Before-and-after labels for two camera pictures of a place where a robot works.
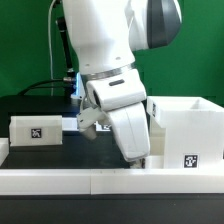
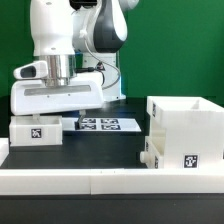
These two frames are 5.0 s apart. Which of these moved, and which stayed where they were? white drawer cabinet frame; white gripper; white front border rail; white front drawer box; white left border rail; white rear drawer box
Moved: white front drawer box; white gripper
Stayed: white rear drawer box; white left border rail; white drawer cabinet frame; white front border rail
